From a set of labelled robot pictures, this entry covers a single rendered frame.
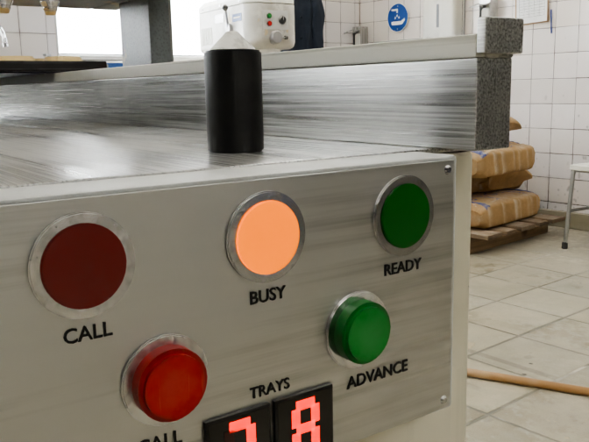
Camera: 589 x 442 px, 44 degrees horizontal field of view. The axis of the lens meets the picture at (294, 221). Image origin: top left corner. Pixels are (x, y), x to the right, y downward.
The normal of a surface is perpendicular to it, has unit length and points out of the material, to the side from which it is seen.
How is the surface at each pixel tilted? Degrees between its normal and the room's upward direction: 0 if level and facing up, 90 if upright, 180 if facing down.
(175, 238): 90
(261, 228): 90
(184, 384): 90
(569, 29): 90
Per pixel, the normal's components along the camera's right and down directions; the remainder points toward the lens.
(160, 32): 0.57, 0.14
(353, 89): -0.82, 0.12
